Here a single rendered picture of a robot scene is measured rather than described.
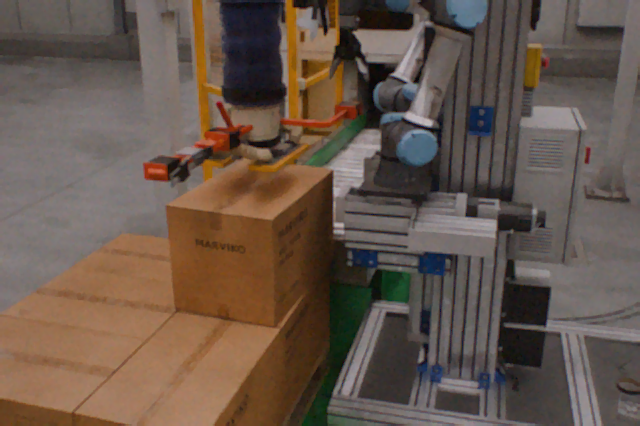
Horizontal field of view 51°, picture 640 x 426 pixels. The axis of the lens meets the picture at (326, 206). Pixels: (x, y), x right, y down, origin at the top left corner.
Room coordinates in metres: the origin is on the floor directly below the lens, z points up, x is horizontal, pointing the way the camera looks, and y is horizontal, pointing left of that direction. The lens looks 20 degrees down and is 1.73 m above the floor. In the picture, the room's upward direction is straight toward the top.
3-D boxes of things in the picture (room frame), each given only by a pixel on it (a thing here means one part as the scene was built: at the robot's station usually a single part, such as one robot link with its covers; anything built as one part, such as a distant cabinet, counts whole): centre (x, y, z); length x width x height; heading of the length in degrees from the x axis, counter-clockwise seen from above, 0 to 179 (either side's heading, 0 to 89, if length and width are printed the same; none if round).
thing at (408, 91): (2.60, -0.35, 1.20); 0.13 x 0.12 x 0.14; 38
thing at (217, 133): (2.14, 0.34, 1.18); 0.10 x 0.08 x 0.06; 71
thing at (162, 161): (1.81, 0.46, 1.18); 0.08 x 0.07 x 0.05; 161
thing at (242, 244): (2.36, 0.26, 0.74); 0.60 x 0.40 x 0.40; 160
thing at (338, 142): (4.26, -0.02, 0.60); 1.60 x 0.10 x 0.09; 163
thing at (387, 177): (2.12, -0.23, 1.09); 0.15 x 0.15 x 0.10
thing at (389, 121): (2.11, -0.24, 1.20); 0.13 x 0.12 x 0.14; 12
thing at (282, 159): (2.34, 0.17, 1.08); 0.34 x 0.10 x 0.05; 161
